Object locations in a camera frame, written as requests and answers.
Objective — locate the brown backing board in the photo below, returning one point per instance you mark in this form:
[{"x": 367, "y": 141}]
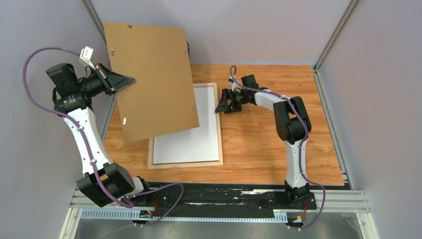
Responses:
[{"x": 162, "y": 100}]

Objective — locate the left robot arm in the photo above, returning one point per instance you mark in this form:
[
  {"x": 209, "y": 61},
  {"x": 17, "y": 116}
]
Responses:
[{"x": 103, "y": 182}]

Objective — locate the black and white photo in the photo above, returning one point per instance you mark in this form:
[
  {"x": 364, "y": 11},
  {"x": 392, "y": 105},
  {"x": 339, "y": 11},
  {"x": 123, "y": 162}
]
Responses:
[{"x": 201, "y": 138}]

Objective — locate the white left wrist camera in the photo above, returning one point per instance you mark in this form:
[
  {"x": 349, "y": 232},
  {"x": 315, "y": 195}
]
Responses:
[{"x": 85, "y": 57}]

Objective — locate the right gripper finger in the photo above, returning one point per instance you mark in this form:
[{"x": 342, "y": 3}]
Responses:
[
  {"x": 223, "y": 105},
  {"x": 232, "y": 107}
]

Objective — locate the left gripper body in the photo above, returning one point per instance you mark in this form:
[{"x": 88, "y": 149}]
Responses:
[{"x": 94, "y": 85}]

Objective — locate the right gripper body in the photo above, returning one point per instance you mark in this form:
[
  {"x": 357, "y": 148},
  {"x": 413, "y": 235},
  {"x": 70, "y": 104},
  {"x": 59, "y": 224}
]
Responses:
[{"x": 236, "y": 96}]

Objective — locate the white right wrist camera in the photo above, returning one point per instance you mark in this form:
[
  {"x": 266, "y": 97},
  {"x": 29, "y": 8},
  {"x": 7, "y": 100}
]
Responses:
[{"x": 235, "y": 87}]

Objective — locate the light wooden picture frame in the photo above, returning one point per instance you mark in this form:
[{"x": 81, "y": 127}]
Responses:
[{"x": 197, "y": 155}]

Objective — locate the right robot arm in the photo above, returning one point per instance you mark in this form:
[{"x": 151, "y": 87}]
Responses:
[{"x": 292, "y": 125}]

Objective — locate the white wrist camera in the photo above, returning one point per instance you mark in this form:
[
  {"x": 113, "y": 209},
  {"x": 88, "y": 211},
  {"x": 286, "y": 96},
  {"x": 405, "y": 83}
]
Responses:
[
  {"x": 85, "y": 57},
  {"x": 235, "y": 87}
]

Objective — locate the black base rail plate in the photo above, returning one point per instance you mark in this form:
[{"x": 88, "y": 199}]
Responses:
[{"x": 217, "y": 200}]

